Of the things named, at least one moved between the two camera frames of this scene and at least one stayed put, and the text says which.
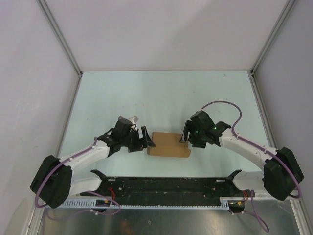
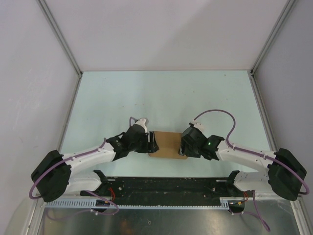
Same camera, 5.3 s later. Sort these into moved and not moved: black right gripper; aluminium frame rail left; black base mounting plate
Moved: black right gripper
Not moved: aluminium frame rail left; black base mounting plate
